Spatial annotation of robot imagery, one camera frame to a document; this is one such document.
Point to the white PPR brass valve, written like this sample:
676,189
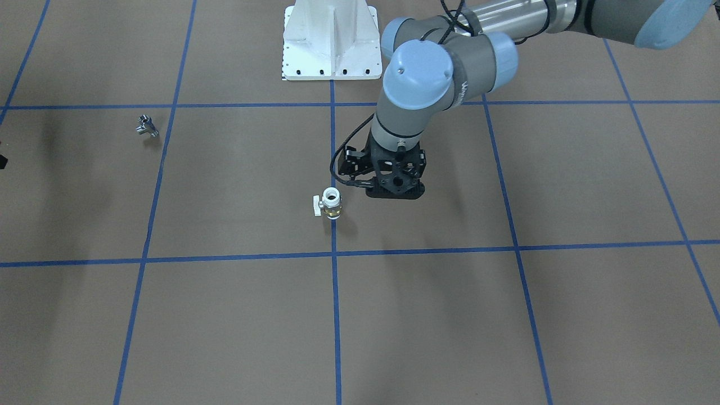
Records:
328,204

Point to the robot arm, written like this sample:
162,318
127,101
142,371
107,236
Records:
438,63

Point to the small metal pipe fitting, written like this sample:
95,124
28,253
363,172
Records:
146,126

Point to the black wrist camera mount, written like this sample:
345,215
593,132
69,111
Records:
381,173

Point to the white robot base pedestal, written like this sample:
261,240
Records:
331,40

